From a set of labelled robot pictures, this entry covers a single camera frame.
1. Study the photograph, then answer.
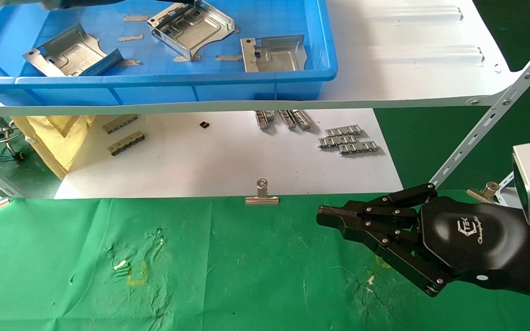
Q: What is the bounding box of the bent sheet metal bracket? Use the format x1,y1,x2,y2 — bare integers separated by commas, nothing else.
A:
23,24,124,78
241,34,308,73
147,0,236,61

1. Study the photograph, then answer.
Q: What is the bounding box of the blue plastic bin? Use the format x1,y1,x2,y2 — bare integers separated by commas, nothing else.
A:
0,0,338,105

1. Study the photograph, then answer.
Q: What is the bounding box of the green table cloth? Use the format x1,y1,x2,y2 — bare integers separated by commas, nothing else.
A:
0,189,530,331

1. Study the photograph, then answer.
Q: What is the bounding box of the white paper sheet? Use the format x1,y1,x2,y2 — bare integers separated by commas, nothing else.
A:
54,109,404,199

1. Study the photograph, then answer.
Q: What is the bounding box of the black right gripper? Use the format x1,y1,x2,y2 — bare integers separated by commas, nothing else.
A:
317,183,530,302

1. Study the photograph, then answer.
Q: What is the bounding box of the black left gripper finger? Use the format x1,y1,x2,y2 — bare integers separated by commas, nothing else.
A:
40,0,201,10

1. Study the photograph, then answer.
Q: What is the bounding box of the white metal shelf board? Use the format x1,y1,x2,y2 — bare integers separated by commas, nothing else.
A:
0,0,521,117

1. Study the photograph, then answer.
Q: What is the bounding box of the grey metal connector strip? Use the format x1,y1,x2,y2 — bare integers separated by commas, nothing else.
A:
338,141,380,155
325,125,363,137
318,135,357,149
255,110,276,130
102,114,138,135
291,109,312,130
278,110,296,130
108,131,146,156

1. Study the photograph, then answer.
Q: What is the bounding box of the yellow cloth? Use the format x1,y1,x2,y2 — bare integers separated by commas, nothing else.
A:
11,115,96,180

